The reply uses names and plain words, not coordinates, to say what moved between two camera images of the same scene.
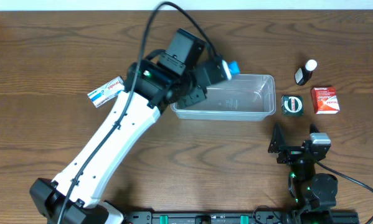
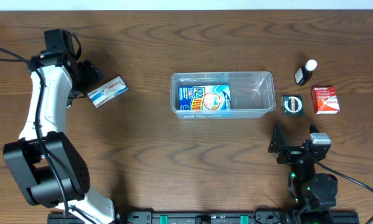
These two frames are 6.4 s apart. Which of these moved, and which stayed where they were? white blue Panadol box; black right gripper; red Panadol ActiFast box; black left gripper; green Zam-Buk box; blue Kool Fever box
Moved: blue Kool Fever box; black left gripper
Stayed: white blue Panadol box; red Panadol ActiFast box; green Zam-Buk box; black right gripper
